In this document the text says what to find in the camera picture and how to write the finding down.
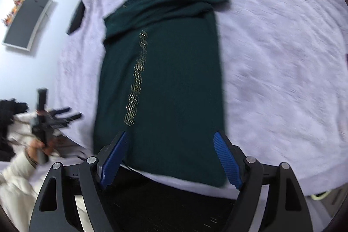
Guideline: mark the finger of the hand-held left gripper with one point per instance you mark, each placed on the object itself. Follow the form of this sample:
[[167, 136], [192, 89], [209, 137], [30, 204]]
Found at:
[[73, 117], [61, 111]]

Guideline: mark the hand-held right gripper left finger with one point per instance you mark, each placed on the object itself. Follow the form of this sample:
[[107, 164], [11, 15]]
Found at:
[[114, 158]]

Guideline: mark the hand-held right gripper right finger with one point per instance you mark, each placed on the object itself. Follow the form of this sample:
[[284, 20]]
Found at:
[[227, 161]]

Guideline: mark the dark green beaded sweater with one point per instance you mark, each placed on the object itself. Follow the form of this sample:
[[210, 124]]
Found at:
[[168, 85]]

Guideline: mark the person's left hand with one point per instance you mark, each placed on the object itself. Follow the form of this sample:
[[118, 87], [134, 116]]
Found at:
[[34, 146]]

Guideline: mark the black cloth pile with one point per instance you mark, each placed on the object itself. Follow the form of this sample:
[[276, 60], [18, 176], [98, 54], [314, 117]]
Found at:
[[11, 126]]

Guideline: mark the dark cloth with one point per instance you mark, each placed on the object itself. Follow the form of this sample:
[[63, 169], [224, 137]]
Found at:
[[163, 207]]

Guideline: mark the black cushion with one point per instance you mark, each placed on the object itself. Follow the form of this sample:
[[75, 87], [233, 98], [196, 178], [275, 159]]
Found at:
[[76, 17]]

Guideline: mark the purple embossed blanket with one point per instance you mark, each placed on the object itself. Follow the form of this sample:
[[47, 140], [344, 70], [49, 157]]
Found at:
[[272, 71]]

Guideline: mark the row of colourful figurines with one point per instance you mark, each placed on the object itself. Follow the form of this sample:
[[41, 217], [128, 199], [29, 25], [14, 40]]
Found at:
[[11, 13]]

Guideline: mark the wall-mounted curved monitor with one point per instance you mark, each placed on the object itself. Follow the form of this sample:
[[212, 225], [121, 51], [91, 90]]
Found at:
[[27, 20]]

